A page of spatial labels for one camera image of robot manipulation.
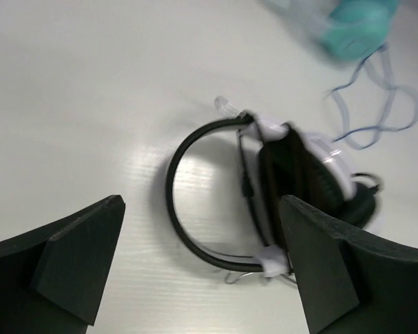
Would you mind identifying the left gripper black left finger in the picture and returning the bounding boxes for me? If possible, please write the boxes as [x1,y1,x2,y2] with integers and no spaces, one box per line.
[0,195,125,333]

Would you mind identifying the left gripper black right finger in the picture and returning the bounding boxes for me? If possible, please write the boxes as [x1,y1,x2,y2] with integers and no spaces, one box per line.
[279,196,418,333]

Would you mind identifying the black headphone cable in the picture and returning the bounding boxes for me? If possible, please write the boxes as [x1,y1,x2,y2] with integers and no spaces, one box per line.
[235,127,265,244]

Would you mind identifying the black and white headphones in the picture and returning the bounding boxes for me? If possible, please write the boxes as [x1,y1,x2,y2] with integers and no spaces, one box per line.
[165,96,382,285]

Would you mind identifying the teal headphones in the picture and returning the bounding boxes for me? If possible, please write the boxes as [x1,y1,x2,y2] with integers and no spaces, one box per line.
[268,1,399,61]

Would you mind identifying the blue thin headphone cable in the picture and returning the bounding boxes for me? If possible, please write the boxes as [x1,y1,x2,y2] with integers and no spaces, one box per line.
[323,43,418,150]

